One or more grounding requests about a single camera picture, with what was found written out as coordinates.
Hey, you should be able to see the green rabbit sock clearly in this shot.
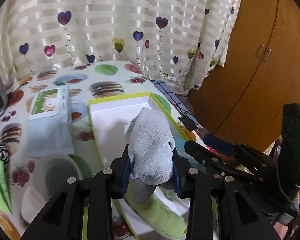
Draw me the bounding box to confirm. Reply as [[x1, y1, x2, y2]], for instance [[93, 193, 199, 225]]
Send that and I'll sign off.
[[125, 179, 187, 239]]

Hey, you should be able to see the grey sock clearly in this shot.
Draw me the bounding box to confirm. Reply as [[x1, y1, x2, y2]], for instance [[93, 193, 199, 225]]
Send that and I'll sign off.
[[123, 107, 175, 185]]

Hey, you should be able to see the black white striped sock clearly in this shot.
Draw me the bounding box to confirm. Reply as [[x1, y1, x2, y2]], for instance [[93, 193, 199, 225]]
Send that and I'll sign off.
[[0, 144, 10, 167]]

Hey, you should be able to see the black binder clip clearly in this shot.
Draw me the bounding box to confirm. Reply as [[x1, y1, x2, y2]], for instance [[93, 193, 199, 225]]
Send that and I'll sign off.
[[178, 115, 198, 132]]

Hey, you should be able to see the translucent plastic lid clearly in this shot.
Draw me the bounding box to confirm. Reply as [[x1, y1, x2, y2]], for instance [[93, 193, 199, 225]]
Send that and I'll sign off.
[[21, 154, 83, 224]]

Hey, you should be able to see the green-rimmed white box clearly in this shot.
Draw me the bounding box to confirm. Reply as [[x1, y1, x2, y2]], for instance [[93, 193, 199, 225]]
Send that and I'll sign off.
[[89, 92, 194, 239]]

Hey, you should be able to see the folded blue checked cloth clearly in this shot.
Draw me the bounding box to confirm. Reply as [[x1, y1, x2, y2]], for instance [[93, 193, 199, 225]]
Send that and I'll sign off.
[[152, 81, 193, 112]]

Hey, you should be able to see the wet wipes pack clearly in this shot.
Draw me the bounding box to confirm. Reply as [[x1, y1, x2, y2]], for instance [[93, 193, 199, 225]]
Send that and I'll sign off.
[[26, 86, 74, 158]]

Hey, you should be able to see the brown wooden wardrobe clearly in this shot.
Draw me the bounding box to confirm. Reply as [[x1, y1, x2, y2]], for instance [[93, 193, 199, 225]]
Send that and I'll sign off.
[[190, 0, 300, 151]]

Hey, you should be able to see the fruit print tablecloth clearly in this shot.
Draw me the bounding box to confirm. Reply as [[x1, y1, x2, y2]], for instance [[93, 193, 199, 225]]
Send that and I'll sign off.
[[0, 61, 199, 239]]

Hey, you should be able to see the heart-patterned cream curtain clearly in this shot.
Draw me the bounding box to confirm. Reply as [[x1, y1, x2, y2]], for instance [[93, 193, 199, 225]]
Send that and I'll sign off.
[[0, 0, 241, 92]]

